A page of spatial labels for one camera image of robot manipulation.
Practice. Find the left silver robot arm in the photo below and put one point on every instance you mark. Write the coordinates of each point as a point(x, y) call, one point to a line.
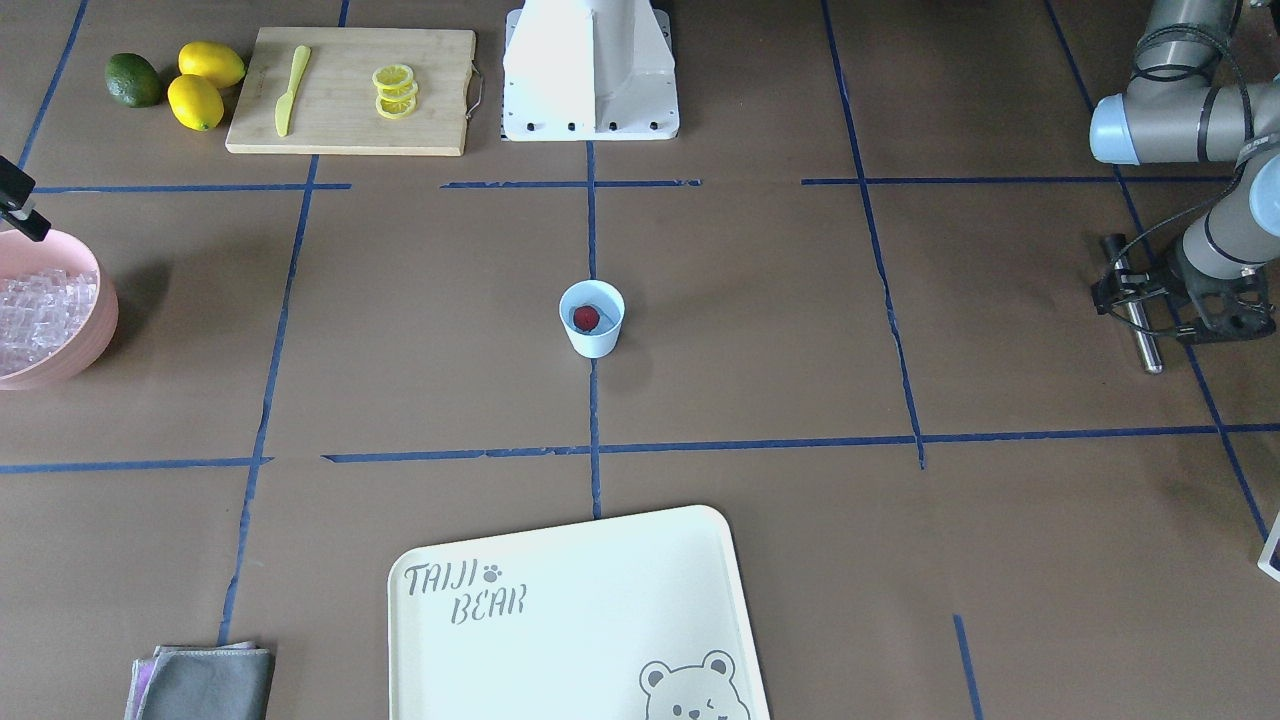
point(1187, 100)

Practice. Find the red strawberry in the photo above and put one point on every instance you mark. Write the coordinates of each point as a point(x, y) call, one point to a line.
point(586, 318)

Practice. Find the lemon slices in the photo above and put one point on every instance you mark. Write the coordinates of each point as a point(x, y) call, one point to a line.
point(396, 91)

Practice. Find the light blue plastic cup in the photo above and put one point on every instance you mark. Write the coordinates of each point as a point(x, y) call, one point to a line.
point(609, 301)

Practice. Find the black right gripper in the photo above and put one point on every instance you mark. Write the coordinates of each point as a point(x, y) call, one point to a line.
point(16, 197)

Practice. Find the white camera mast base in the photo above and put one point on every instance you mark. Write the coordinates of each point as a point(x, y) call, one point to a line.
point(579, 71)

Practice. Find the white wire cup rack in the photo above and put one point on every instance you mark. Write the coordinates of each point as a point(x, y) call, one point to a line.
point(1267, 561)

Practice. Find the steel muddler black tip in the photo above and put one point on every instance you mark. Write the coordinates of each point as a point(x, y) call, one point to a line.
point(1135, 316)

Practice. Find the cream bear serving tray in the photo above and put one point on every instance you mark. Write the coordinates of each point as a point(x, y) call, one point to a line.
point(637, 617)

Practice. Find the wooden cutting board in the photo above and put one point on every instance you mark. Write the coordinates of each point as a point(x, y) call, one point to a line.
point(334, 112)

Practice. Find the green avocado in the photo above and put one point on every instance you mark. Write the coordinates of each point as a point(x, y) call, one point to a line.
point(132, 81)

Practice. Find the yellow knife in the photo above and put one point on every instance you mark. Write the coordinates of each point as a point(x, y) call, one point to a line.
point(284, 105)

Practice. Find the pink bowl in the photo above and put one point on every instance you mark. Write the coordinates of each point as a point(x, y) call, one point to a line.
point(59, 309)

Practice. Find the yellow lemon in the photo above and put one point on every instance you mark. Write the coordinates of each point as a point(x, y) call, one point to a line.
point(220, 64)
point(195, 102)

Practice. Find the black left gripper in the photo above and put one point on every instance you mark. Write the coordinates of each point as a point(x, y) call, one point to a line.
point(1171, 289)

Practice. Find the folded grey cloth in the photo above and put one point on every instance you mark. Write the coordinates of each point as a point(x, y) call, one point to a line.
point(188, 682)

